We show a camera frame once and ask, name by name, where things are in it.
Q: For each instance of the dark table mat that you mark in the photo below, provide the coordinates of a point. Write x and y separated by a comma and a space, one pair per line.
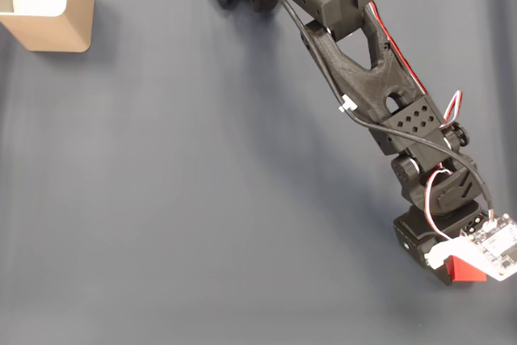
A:
161, 199

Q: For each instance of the white camera circuit board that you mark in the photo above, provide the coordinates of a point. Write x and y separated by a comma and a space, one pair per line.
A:
494, 248

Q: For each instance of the beige box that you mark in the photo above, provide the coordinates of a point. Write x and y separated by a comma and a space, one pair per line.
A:
56, 34

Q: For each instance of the red cube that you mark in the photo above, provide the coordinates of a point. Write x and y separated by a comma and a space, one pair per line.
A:
464, 272

